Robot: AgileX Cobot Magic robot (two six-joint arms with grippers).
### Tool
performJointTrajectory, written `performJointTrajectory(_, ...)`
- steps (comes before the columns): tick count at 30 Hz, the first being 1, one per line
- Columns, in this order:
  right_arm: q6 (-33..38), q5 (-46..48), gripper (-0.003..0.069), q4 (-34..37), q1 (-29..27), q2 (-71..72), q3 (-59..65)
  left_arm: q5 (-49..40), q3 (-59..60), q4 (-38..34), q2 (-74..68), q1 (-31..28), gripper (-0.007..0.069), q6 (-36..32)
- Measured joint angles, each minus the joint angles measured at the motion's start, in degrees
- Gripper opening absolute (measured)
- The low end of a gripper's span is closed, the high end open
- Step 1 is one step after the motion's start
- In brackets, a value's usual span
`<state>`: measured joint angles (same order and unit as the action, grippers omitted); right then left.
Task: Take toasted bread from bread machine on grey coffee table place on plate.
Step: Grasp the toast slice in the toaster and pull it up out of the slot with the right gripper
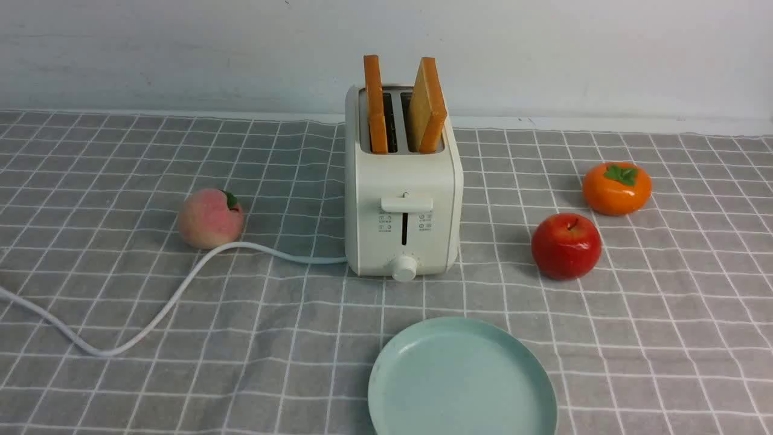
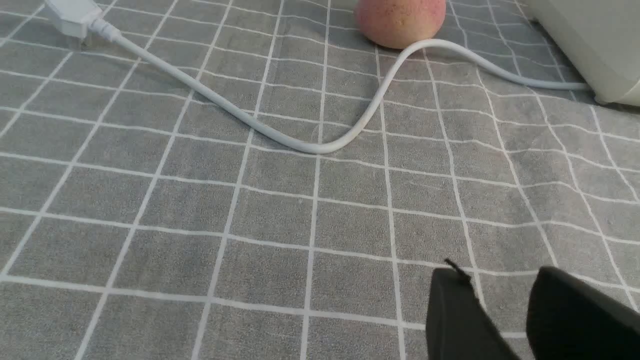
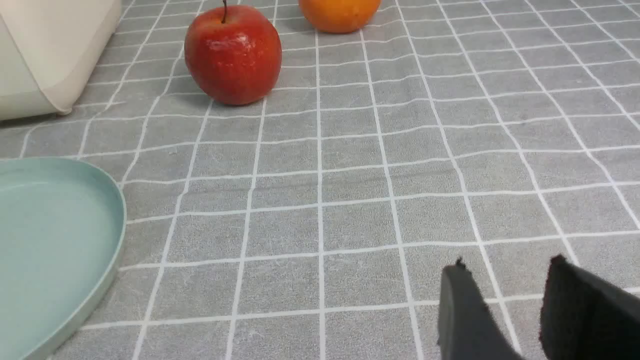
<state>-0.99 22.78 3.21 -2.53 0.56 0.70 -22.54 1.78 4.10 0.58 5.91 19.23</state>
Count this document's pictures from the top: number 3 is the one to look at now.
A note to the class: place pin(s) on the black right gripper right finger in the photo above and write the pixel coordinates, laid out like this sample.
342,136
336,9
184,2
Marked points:
585,317

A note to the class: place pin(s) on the red apple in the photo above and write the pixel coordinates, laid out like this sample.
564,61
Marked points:
233,53

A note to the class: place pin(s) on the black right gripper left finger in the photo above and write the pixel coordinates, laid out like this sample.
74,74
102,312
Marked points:
466,327

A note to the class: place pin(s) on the orange persimmon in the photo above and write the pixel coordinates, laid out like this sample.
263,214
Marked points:
338,16

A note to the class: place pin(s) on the light green plate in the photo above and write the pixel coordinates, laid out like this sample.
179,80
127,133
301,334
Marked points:
62,228

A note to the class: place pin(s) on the grey checkered tablecloth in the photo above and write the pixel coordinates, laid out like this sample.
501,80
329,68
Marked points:
314,224

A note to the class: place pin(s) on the white toaster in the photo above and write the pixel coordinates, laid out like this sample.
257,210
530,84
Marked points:
48,51

